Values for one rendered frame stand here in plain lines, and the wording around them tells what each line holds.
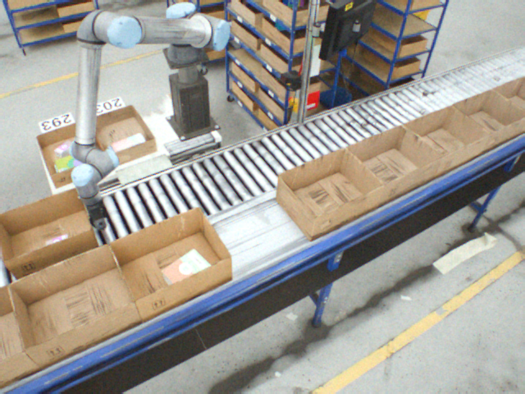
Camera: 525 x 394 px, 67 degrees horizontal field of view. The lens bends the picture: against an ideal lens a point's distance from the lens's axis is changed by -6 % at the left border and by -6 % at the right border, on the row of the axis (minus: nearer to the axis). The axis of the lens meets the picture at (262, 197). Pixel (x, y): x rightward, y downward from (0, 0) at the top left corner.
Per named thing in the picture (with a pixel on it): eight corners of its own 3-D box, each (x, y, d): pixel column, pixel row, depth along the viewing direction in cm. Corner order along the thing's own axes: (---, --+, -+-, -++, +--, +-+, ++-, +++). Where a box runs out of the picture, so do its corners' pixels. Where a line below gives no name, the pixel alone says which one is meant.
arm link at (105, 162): (101, 143, 183) (79, 158, 175) (119, 152, 179) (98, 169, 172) (106, 158, 190) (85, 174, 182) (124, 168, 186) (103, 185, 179)
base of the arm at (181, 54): (165, 49, 228) (162, 33, 221) (198, 43, 233) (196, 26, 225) (171, 66, 217) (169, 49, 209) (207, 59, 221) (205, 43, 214)
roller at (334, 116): (326, 118, 276) (332, 116, 278) (380, 166, 246) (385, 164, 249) (329, 112, 272) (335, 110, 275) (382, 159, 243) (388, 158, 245)
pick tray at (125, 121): (134, 116, 263) (132, 103, 255) (158, 151, 242) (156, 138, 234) (91, 131, 252) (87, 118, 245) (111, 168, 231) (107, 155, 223)
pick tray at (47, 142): (86, 132, 251) (82, 120, 244) (105, 170, 230) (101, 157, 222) (40, 148, 240) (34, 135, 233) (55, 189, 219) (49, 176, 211)
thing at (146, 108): (184, 93, 287) (183, 89, 285) (221, 140, 254) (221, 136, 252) (35, 139, 251) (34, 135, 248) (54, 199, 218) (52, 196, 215)
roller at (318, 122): (310, 121, 269) (314, 124, 273) (362, 171, 240) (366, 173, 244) (316, 116, 268) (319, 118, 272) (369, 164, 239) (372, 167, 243)
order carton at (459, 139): (441, 127, 246) (451, 104, 233) (479, 157, 229) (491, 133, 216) (394, 147, 231) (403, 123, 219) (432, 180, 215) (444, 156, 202)
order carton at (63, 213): (86, 208, 210) (77, 185, 198) (102, 251, 194) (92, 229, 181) (9, 236, 197) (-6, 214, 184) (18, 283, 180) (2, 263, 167)
